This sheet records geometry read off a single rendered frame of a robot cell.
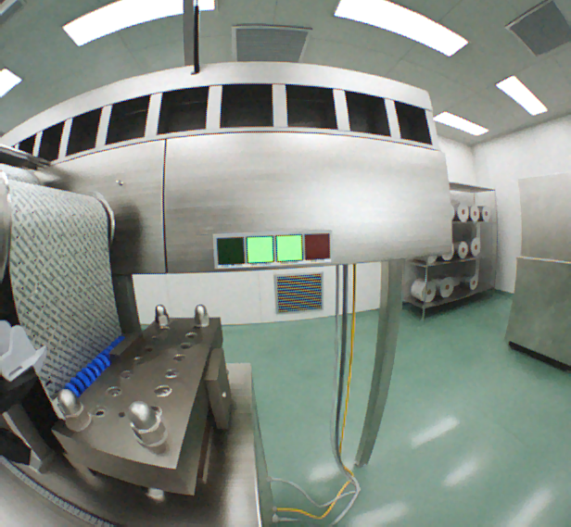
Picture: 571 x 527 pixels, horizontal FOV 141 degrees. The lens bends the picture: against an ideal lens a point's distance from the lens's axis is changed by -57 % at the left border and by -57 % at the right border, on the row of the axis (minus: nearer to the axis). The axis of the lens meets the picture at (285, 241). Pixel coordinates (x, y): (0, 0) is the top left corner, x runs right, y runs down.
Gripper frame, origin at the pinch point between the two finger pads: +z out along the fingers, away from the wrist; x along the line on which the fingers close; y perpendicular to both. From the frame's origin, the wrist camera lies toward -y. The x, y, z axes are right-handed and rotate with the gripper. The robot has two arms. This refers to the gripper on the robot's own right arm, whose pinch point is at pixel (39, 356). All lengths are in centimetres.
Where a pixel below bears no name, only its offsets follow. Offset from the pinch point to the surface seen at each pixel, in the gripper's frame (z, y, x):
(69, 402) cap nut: -3.7, -2.3, -8.0
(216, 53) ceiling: 146, 171, 2
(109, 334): 17.7, -3.9, -0.2
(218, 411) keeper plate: 10.4, -13.5, -21.0
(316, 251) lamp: 30, 9, -42
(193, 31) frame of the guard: 23, 62, -14
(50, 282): 5.4, 8.3, -0.3
